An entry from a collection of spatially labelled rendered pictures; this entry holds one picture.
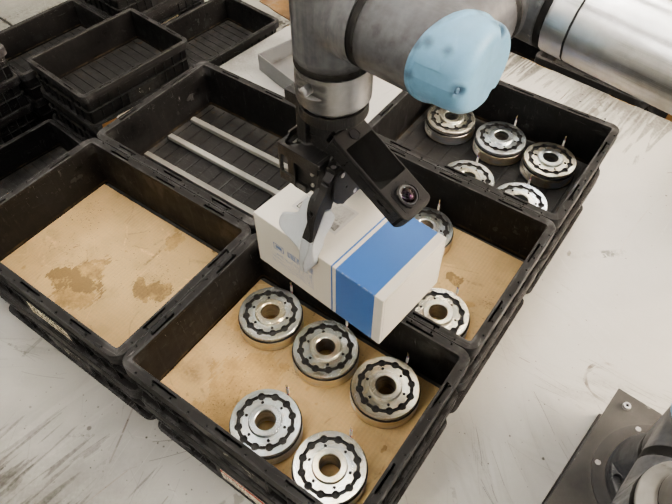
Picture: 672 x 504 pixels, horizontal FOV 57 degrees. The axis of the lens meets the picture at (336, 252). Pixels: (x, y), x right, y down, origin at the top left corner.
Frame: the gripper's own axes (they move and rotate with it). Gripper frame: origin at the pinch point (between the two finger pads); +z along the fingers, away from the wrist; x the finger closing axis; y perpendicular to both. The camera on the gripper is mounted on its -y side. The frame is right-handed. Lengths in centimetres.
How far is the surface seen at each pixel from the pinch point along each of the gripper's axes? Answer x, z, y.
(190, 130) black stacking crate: -20, 28, 60
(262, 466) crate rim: 23.0, 18.5, -5.7
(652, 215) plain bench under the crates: -75, 42, -23
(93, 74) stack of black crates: -40, 61, 142
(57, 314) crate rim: 26.9, 18.1, 32.9
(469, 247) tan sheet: -31.3, 28.5, -2.5
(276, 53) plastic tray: -63, 38, 78
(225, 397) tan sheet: 17.4, 28.4, 9.2
